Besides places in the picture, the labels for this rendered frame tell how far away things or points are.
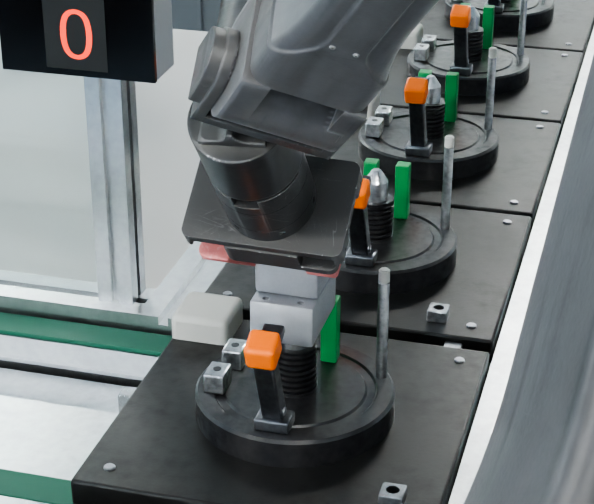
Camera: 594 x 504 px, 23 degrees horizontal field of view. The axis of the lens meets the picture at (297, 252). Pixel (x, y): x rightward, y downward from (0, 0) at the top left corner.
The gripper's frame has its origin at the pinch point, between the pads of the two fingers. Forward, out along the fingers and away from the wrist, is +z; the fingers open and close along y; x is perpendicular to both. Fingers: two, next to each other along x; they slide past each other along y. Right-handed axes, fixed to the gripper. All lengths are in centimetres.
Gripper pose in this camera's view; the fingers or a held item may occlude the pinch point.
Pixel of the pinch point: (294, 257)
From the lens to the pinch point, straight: 97.6
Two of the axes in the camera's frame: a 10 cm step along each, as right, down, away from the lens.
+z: 1.6, 4.0, 9.0
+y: -9.6, -1.4, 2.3
